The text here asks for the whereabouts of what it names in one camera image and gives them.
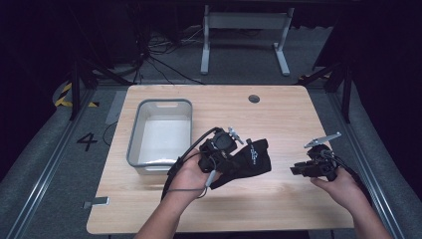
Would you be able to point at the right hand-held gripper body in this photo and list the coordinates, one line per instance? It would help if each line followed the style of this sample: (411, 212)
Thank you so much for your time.
(321, 164)

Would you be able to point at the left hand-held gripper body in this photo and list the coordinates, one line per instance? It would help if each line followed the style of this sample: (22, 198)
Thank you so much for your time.
(215, 152)

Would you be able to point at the black glove with white print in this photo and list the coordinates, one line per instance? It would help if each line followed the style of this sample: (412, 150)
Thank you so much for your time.
(255, 159)

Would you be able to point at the white bin with grey rim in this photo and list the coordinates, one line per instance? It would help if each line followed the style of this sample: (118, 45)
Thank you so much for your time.
(164, 139)

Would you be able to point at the person's right hand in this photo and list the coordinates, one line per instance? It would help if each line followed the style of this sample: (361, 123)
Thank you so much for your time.
(345, 192)

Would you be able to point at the person's left hand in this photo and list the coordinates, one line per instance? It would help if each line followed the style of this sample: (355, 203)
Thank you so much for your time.
(187, 179)

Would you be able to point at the black metal stand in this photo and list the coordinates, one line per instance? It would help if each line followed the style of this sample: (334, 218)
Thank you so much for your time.
(346, 96)
(75, 89)

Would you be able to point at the grey floor tape strip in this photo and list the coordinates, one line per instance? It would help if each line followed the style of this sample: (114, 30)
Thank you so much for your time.
(115, 108)

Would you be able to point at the yellow and black floor tape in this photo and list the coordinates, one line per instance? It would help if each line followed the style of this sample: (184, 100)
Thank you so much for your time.
(63, 96)

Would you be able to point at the aluminium floor rail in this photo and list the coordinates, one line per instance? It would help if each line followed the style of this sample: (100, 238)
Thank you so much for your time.
(368, 159)
(49, 169)

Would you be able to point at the small metal bracket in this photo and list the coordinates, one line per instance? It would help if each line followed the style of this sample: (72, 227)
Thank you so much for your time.
(98, 201)

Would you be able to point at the white metal desk frame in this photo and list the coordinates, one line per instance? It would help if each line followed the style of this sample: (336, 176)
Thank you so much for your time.
(245, 20)

